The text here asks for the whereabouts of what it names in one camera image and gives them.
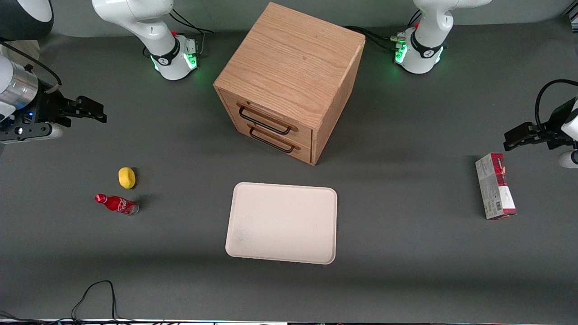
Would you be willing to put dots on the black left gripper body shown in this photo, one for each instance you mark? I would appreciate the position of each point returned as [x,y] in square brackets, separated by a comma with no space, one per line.
[556,125]

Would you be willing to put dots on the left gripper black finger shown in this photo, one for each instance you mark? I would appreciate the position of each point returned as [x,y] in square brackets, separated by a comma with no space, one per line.
[519,130]
[521,144]

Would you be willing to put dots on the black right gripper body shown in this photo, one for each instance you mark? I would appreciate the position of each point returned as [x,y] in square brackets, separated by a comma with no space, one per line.
[48,109]

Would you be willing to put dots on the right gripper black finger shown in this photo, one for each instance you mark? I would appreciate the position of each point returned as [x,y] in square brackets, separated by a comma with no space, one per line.
[90,118]
[92,104]

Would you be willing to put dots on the red coke bottle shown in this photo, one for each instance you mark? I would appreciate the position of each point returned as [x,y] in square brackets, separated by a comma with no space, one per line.
[118,205]

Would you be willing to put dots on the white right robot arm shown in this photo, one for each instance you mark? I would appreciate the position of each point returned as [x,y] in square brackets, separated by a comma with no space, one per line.
[135,18]

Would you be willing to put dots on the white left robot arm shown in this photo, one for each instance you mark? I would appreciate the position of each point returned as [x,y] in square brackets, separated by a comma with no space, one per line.
[424,27]

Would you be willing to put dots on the cream rectangular tray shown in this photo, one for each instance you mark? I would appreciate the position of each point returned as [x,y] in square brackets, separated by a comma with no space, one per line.
[282,222]

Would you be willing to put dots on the red and white carton box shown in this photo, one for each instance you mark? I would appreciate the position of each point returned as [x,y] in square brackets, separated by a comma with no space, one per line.
[495,186]

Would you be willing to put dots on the yellow lemon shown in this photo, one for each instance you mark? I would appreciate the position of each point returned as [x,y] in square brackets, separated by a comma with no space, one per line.
[127,177]

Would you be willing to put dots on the wooden drawer cabinet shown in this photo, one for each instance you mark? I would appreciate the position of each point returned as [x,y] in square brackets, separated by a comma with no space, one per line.
[293,76]

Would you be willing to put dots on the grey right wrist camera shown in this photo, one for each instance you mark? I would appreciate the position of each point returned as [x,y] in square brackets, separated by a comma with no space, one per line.
[31,132]

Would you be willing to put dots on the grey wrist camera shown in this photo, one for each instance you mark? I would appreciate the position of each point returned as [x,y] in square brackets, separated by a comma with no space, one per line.
[569,159]
[31,132]

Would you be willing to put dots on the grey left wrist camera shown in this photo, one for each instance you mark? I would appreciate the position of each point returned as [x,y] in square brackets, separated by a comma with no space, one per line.
[569,159]

